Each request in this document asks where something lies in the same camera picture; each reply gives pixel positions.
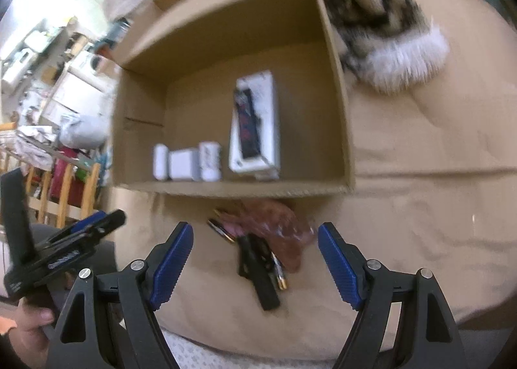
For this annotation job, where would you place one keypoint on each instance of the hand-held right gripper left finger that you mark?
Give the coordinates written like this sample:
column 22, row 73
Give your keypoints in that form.
column 171, row 268

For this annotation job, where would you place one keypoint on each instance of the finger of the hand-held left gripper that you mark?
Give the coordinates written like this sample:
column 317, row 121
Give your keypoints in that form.
column 91, row 220
column 113, row 220

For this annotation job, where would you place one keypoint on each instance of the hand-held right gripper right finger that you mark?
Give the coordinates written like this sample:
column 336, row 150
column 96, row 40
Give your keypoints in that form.
column 339, row 268

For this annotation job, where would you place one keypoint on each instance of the reddish plastic bag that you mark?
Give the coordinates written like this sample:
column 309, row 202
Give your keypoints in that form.
column 291, row 240

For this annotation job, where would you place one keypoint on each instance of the white rounded case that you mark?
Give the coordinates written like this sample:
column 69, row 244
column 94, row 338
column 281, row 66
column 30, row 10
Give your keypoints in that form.
column 160, row 162

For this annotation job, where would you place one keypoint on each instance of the black flashlight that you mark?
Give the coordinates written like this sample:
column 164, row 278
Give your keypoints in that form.
column 262, row 284

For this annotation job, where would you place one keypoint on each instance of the white charger cube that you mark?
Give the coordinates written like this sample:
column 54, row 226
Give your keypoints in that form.
column 183, row 165

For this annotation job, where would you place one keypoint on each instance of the small white bottle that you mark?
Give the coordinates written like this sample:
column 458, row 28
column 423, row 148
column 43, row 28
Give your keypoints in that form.
column 210, row 161

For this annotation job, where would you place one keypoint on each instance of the brown cardboard box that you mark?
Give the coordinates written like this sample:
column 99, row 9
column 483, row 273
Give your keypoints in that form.
column 194, row 90

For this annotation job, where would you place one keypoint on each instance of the long white box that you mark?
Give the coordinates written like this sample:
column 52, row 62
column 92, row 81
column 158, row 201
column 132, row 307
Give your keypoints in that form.
column 266, row 127

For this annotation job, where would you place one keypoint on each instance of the person's left hand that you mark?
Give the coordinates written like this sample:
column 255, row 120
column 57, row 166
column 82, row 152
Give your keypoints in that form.
column 28, row 332

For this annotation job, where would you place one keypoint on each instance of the yellow wooden chair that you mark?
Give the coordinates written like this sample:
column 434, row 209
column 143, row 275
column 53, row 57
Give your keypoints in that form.
column 91, row 187

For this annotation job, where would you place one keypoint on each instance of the red bag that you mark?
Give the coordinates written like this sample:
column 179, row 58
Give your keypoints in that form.
column 62, row 181

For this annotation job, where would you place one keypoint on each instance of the grey plastic bag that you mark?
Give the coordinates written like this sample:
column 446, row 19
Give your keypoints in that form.
column 85, row 131

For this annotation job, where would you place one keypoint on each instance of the white hanging cloth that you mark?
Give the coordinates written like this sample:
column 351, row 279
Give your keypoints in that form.
column 36, row 143

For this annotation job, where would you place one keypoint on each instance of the white dotted cloth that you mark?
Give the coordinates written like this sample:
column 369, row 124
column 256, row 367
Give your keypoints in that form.
column 250, row 357

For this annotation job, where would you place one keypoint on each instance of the white base cabinet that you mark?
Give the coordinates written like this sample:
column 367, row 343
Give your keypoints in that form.
column 68, row 98

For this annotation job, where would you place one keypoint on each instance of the white washing machine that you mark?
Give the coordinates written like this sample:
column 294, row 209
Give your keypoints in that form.
column 91, row 62

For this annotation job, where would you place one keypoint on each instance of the white water heater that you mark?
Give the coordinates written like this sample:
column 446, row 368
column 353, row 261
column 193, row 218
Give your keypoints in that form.
column 18, row 66

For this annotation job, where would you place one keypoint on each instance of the patterned fuzzy blanket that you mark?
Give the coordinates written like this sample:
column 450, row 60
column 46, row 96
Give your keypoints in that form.
column 383, row 30

